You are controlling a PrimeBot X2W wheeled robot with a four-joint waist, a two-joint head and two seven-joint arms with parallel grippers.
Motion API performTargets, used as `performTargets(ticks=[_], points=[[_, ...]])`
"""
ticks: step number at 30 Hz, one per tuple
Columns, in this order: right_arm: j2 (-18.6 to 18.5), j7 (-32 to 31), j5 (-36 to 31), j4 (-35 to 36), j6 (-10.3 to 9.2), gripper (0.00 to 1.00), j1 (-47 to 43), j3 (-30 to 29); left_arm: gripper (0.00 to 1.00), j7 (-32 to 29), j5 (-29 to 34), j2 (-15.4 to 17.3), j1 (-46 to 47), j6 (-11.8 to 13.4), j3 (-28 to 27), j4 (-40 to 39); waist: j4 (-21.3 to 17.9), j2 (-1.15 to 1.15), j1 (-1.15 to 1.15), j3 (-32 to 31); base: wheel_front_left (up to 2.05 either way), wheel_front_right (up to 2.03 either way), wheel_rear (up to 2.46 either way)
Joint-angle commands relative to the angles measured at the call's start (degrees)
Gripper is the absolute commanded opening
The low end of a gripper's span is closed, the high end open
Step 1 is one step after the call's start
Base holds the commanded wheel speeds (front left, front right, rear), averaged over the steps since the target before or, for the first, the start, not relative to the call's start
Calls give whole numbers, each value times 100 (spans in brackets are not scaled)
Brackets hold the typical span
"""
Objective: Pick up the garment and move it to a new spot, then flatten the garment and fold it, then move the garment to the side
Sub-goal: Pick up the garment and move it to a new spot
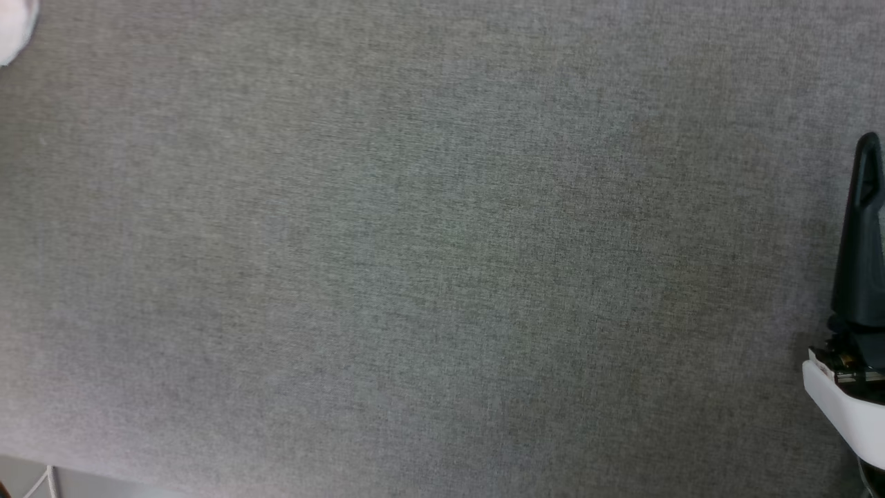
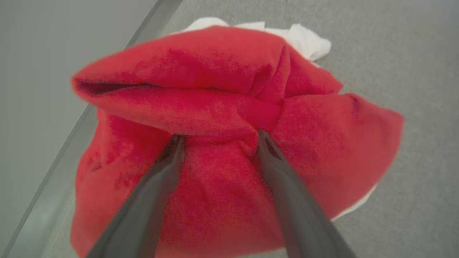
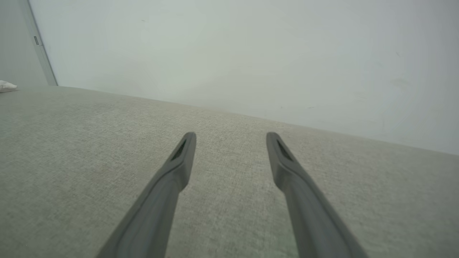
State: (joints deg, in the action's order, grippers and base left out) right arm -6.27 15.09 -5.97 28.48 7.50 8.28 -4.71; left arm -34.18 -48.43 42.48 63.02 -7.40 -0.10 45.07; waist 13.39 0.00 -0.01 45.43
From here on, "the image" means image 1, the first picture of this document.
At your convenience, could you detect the thin white wire rack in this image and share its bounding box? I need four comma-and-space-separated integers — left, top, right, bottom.
23, 465, 60, 498

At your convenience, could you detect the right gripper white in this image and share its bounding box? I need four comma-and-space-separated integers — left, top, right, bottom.
802, 131, 885, 472

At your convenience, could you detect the grey fabric sofa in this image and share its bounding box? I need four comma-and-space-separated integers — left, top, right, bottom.
0, 0, 885, 498

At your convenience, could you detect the red and white garment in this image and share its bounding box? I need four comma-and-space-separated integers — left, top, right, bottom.
0, 0, 40, 67

